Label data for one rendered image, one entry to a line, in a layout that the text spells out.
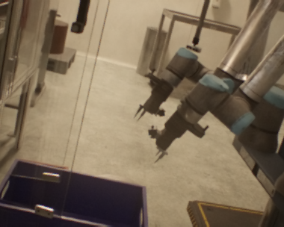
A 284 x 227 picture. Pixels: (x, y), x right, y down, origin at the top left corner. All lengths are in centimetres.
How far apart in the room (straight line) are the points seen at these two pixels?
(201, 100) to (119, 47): 493
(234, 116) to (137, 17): 491
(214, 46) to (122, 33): 130
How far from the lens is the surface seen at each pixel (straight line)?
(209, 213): 228
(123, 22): 631
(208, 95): 148
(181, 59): 190
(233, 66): 189
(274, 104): 205
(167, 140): 155
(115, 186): 207
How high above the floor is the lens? 136
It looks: 18 degrees down
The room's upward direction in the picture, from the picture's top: 15 degrees clockwise
